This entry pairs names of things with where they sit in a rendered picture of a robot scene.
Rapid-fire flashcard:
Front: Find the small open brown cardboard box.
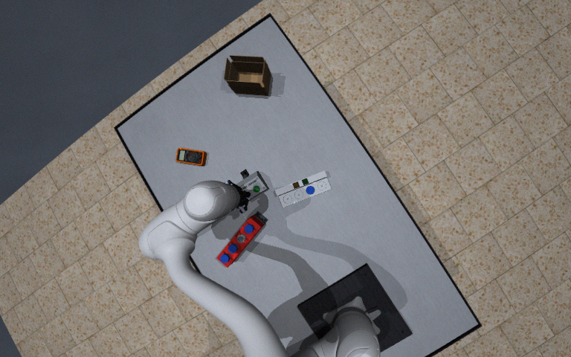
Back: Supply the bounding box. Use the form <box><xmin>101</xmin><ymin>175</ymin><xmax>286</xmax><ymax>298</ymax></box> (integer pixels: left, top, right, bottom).
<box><xmin>224</xmin><ymin>55</ymin><xmax>271</xmax><ymax>96</ymax></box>

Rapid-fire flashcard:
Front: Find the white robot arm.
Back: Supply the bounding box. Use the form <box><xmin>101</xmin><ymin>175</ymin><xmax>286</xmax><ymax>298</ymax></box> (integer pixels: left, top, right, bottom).
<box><xmin>138</xmin><ymin>181</ymin><xmax>381</xmax><ymax>357</ymax></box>

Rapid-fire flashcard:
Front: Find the orange digital multimeter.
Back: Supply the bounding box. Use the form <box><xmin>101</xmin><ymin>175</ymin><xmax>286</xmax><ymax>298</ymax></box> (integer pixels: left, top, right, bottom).
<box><xmin>176</xmin><ymin>148</ymin><xmax>207</xmax><ymax>166</ymax></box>

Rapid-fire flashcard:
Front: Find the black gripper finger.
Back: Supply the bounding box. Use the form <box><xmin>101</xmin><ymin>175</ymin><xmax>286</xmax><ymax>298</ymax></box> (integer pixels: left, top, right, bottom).
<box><xmin>239</xmin><ymin>193</ymin><xmax>250</xmax><ymax>213</ymax></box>
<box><xmin>225</xmin><ymin>180</ymin><xmax>249</xmax><ymax>195</ymax></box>

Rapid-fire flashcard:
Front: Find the grey key housing with blue and green buttons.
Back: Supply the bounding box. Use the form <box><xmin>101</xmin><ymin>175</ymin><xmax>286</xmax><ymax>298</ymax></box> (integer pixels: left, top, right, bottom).
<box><xmin>236</xmin><ymin>169</ymin><xmax>269</xmax><ymax>201</ymax></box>

